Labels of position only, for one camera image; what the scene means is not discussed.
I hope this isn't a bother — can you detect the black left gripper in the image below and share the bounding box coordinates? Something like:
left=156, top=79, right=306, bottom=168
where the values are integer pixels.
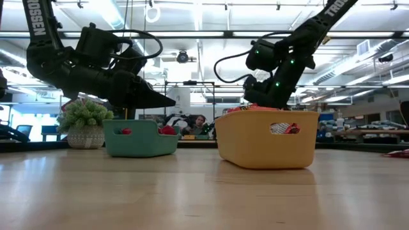
left=62, top=65, right=177, bottom=111

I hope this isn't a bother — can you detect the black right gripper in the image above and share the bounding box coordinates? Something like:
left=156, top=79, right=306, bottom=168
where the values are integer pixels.
left=245, top=54, right=316, bottom=108

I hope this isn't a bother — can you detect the light teal plastic basket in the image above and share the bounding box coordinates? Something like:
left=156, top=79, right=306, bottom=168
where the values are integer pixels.
left=102, top=119, right=181, bottom=158

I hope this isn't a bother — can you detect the yellow plastic basket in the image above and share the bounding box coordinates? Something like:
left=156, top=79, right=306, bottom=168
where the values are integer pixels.
left=214, top=109, right=321, bottom=170

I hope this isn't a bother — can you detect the red snack bags pile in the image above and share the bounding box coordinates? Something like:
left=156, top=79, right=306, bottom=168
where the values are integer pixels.
left=381, top=148, right=409, bottom=159

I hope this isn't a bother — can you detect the black monitor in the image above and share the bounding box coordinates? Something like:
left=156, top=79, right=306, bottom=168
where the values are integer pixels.
left=102, top=102, right=138, bottom=121

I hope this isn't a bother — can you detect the white cylindrical column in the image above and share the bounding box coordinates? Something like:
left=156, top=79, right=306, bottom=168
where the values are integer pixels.
left=166, top=87, right=192, bottom=127

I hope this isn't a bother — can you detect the person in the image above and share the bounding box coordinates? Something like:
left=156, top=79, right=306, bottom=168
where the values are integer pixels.
left=182, top=114, right=209, bottom=137

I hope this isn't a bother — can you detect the green artificial potted plant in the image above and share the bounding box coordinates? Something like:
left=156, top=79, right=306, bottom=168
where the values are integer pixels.
left=56, top=98, right=114, bottom=150

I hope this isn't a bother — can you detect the white plastic bottle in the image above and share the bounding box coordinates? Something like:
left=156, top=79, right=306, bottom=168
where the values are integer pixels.
left=336, top=109, right=346, bottom=130

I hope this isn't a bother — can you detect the white ceiling vent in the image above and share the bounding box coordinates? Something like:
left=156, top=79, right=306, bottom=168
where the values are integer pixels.
left=357, top=39, right=372, bottom=57

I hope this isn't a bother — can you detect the dark blue bench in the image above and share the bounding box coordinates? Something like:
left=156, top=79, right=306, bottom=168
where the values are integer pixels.
left=40, top=125, right=62, bottom=142

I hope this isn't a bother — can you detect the wooden background table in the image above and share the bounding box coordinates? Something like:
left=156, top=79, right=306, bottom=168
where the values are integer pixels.
left=344, top=128, right=409, bottom=136

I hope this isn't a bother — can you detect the black office chair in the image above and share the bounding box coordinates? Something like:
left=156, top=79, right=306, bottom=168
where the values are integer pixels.
left=15, top=124, right=33, bottom=142

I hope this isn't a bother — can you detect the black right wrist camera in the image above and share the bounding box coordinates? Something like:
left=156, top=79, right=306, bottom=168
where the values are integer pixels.
left=242, top=74, right=266, bottom=93

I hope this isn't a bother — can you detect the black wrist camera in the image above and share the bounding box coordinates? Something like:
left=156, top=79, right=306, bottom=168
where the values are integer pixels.
left=242, top=74, right=266, bottom=93
left=110, top=47, right=148, bottom=77

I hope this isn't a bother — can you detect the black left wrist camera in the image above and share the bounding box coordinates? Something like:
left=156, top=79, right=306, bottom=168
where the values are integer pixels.
left=110, top=47, right=148, bottom=77

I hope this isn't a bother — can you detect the black overhead camera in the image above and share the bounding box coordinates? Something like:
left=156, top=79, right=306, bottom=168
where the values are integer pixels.
left=176, top=50, right=190, bottom=65

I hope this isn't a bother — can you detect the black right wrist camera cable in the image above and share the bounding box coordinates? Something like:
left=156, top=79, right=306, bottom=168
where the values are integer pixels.
left=213, top=50, right=256, bottom=84

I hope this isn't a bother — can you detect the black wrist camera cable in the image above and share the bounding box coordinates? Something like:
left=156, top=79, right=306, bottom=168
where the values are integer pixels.
left=213, top=50, right=256, bottom=84
left=108, top=29, right=164, bottom=61

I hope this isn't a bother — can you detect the black left wrist camera cable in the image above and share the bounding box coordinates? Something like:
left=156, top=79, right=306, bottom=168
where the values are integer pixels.
left=108, top=29, right=164, bottom=61

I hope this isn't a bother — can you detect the white hanging ring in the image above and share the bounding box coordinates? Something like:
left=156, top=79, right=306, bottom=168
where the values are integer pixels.
left=145, top=3, right=162, bottom=24

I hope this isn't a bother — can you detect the black overhead frame bar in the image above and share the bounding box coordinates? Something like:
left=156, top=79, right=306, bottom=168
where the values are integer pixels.
left=0, top=30, right=409, bottom=40

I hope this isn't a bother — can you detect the black curved hose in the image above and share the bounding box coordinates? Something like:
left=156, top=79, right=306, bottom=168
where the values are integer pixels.
left=0, top=123, right=31, bottom=143

